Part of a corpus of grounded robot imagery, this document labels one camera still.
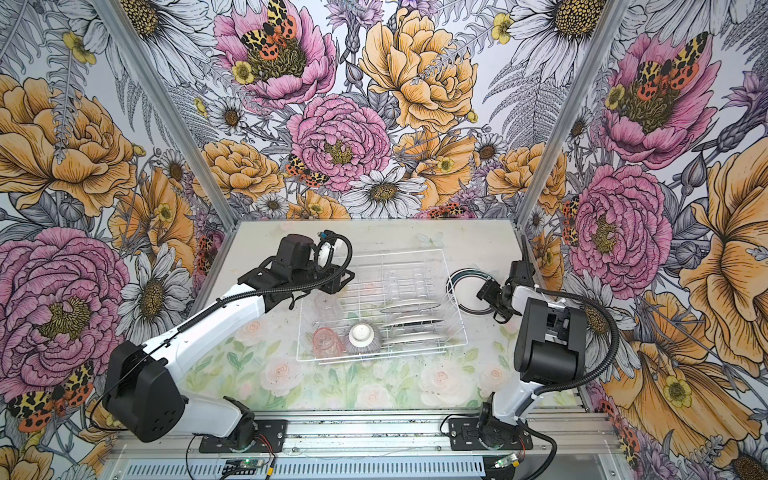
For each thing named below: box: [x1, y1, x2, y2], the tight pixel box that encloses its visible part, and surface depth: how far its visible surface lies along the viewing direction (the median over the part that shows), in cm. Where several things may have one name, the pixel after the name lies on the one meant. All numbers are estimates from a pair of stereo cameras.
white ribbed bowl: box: [344, 320, 381, 355], surface depth 85 cm
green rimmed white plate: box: [446, 267, 494, 316], surface depth 102 cm
